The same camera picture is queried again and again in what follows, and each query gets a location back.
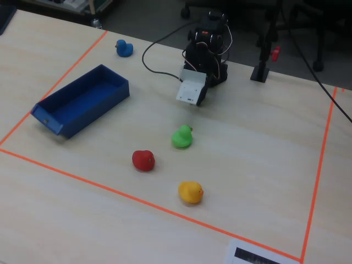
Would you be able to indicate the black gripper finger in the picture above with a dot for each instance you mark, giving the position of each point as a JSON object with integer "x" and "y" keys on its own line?
{"x": 203, "y": 93}

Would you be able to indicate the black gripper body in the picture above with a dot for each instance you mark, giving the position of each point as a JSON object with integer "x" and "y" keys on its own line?
{"x": 209, "y": 83}

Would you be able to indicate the red rubber duck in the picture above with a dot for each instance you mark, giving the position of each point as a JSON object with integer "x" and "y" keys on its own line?
{"x": 143, "y": 160}

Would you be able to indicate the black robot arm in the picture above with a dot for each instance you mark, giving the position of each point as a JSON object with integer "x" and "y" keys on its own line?
{"x": 203, "y": 55}

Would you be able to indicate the green rubber duck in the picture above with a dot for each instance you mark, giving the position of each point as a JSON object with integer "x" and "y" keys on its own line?
{"x": 181, "y": 137}

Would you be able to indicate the blue rubber duck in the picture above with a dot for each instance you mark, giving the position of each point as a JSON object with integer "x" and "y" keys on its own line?
{"x": 124, "y": 49}

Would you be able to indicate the yellow rubber duck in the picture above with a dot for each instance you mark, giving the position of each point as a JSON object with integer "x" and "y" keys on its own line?
{"x": 190, "y": 192}

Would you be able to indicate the blue plastic box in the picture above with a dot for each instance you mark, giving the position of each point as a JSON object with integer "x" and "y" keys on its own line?
{"x": 82, "y": 121}

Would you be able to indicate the red clamp knob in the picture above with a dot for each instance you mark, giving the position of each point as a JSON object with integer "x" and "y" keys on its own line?
{"x": 275, "y": 53}

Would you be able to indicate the orange tape outline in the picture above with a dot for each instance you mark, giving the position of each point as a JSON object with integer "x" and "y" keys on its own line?
{"x": 82, "y": 180}

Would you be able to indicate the white paper with black bar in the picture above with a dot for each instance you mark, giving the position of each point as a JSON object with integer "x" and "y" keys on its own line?
{"x": 230, "y": 253}

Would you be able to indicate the dark blue tray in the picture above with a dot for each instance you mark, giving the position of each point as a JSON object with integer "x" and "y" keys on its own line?
{"x": 5, "y": 19}

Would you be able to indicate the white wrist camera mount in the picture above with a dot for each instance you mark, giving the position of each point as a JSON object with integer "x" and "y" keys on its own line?
{"x": 189, "y": 88}

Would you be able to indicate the black camera stand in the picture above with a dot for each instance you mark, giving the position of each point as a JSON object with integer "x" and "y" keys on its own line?
{"x": 259, "y": 72}

